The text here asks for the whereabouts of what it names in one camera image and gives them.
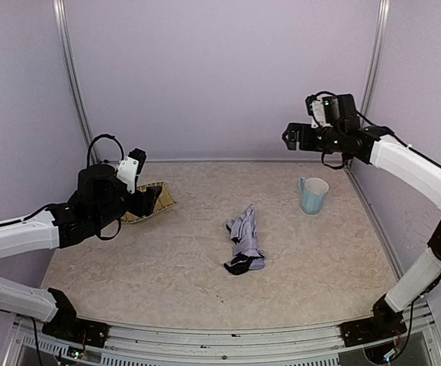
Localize lilac folding umbrella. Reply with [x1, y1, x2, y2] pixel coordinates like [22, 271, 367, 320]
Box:
[224, 204, 266, 275]

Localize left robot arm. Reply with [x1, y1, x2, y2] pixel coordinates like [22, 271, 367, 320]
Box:
[0, 165, 162, 334]

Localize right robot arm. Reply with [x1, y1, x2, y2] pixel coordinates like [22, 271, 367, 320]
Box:
[282, 91, 441, 347]

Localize woven bamboo tray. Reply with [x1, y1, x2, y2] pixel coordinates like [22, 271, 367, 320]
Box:
[121, 181, 176, 224]

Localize light blue ceramic mug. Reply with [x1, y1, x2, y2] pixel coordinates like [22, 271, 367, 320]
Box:
[299, 177, 330, 215]

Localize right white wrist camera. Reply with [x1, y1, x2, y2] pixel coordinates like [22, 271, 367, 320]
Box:
[305, 91, 330, 129]

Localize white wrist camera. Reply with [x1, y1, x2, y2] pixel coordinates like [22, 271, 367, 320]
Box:
[305, 91, 330, 129]
[116, 148, 146, 194]

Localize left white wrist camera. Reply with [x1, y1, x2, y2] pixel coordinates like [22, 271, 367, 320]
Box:
[116, 148, 146, 194]

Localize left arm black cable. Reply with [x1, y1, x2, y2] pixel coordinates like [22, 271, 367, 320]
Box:
[86, 133, 125, 167]

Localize front aluminium rail base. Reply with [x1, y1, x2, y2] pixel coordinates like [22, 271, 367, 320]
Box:
[2, 302, 441, 365]

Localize right aluminium frame post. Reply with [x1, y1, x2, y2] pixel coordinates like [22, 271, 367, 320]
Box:
[361, 0, 391, 115]

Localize aluminium frame post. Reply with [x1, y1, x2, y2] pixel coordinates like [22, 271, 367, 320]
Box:
[52, 0, 93, 148]
[361, 0, 391, 115]

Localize left aluminium frame post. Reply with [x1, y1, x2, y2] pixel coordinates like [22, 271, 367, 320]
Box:
[52, 0, 93, 148]

